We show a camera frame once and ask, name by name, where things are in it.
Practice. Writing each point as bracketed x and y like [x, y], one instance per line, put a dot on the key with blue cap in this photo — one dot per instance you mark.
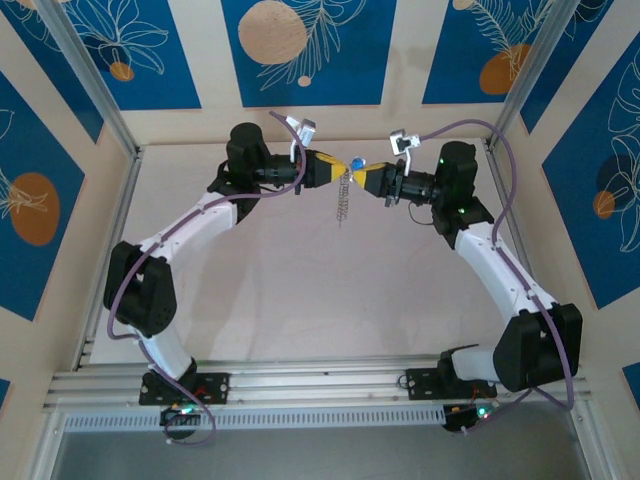
[358, 163]

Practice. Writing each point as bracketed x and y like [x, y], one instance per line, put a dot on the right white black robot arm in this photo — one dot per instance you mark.
[500, 270]

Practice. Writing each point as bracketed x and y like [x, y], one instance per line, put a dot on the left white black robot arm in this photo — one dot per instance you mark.
[190, 225]

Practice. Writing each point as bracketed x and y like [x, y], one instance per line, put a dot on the right black controller board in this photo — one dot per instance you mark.
[470, 415]

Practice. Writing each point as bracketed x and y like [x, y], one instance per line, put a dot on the black controller board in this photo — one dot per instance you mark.
[470, 415]
[180, 414]

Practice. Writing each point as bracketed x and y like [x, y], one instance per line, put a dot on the left black controller board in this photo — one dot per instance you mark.
[180, 414]

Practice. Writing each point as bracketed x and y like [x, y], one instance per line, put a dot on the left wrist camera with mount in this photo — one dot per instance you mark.
[308, 131]

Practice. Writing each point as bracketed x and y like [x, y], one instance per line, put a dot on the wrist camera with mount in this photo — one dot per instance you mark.
[308, 131]
[399, 141]

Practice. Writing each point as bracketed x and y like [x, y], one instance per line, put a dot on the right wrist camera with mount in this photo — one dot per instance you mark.
[399, 141]

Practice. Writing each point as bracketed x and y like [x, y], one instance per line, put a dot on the right aluminium side rail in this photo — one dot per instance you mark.
[494, 160]

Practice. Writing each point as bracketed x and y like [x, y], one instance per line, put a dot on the aluminium side rail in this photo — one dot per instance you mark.
[494, 160]
[120, 220]

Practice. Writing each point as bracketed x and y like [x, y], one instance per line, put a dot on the right aluminium corner post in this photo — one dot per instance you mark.
[537, 75]

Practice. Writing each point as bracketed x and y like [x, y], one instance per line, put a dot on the aluminium corner post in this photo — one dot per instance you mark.
[537, 75]
[90, 75]

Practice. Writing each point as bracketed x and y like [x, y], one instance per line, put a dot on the left aluminium side rail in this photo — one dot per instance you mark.
[120, 220]

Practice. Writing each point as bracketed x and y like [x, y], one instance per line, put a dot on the left aluminium corner post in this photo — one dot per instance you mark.
[90, 75]

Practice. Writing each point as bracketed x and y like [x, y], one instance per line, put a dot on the aluminium front rail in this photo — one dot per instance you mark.
[325, 382]

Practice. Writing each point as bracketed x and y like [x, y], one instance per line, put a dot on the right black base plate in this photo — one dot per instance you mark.
[420, 385]

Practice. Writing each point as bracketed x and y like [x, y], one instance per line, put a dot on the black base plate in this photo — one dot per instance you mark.
[217, 387]
[420, 385]

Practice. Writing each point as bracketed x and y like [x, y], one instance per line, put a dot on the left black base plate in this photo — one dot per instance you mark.
[217, 387]

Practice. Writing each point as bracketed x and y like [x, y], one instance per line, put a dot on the aluminium frame leg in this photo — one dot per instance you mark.
[590, 440]
[47, 445]

